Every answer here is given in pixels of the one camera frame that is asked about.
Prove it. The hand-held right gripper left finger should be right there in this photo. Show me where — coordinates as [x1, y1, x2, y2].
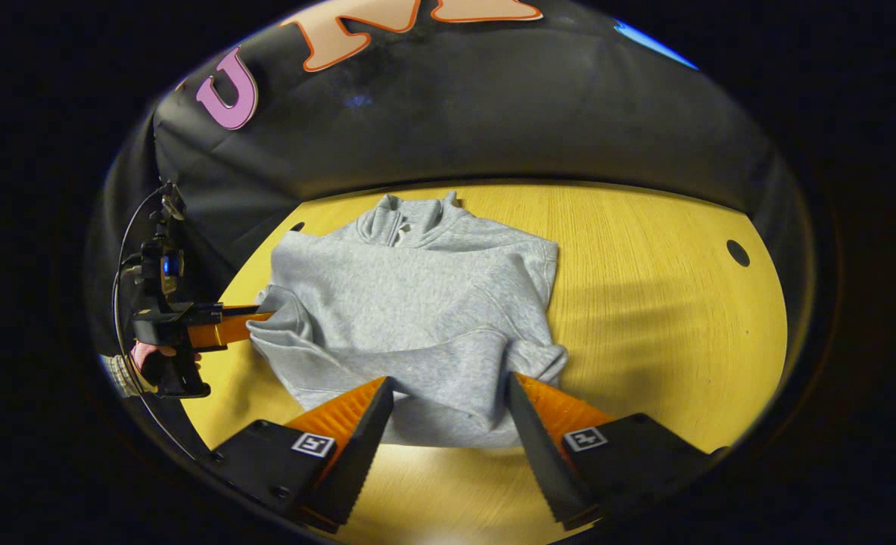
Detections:
[204, 376, 395, 533]

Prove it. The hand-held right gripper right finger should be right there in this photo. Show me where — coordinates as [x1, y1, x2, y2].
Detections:
[506, 371, 730, 531]

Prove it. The grey zip-neck sweatshirt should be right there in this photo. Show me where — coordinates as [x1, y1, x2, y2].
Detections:
[245, 191, 569, 450]

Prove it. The black backdrop cloth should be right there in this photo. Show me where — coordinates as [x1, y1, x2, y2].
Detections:
[85, 0, 816, 357]

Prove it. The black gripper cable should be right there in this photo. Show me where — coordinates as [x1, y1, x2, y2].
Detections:
[112, 185, 201, 464]

